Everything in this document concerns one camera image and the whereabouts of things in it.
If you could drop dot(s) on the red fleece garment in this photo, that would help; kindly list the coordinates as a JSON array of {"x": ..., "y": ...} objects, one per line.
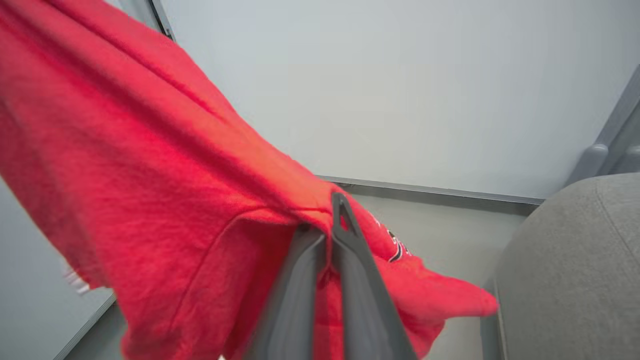
[{"x": 150, "y": 175}]

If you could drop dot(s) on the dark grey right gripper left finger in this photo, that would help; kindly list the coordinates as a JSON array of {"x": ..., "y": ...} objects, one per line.
[{"x": 292, "y": 305}]

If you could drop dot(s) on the grey fabric sofa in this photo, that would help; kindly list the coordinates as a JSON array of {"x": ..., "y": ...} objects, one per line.
[{"x": 575, "y": 270}]

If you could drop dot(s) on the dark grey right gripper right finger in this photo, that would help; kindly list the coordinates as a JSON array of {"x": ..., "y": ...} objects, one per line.
[{"x": 367, "y": 305}]

